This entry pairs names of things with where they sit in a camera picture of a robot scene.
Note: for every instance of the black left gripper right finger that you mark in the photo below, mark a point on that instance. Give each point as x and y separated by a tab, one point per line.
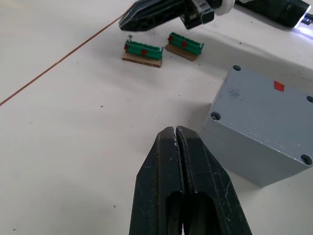
210	191

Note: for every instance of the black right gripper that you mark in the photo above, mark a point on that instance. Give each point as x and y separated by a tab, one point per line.
195	17

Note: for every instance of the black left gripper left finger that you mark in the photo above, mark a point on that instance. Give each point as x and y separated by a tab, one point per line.
151	186

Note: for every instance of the dark green electric screwdriver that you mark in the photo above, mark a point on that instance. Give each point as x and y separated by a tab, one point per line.
276	11

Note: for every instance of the small upright screw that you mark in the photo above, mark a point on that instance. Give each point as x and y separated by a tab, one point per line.
130	38

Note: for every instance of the green screw holder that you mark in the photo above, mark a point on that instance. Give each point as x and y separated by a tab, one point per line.
143	50
185	44

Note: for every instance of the grey plastic box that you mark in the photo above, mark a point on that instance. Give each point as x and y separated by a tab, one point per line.
244	159

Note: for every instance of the silver lid screw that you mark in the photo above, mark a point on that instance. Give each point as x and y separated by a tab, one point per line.
305	159
215	116

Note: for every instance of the grey box lid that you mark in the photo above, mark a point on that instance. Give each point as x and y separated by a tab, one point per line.
256	115

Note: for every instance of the brown cardboard piece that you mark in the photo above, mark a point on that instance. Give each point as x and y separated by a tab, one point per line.
144	62

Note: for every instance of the red tape square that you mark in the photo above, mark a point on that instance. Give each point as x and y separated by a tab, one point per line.
279	86

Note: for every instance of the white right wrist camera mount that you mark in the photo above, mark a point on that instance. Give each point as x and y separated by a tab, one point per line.
223	7

